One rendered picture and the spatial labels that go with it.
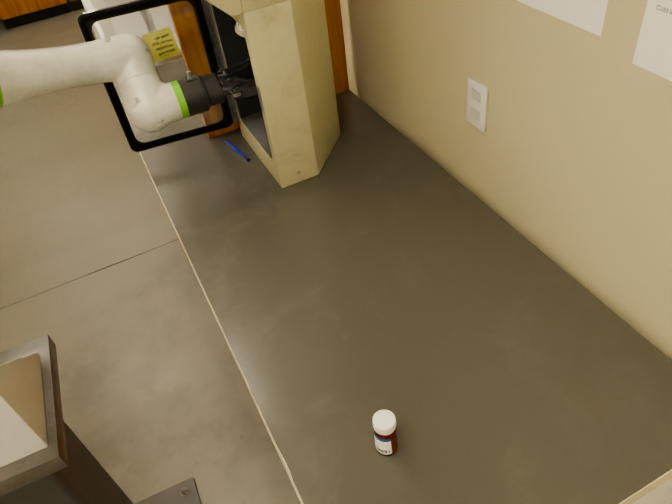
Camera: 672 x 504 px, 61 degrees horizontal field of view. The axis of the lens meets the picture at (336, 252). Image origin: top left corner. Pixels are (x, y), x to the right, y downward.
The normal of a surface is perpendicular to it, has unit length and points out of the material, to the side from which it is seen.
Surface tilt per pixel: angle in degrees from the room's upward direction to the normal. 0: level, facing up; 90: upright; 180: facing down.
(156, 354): 0
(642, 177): 90
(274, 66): 90
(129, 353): 0
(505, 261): 0
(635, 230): 90
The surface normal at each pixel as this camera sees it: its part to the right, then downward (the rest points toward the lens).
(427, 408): -0.12, -0.73
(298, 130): 0.44, 0.58
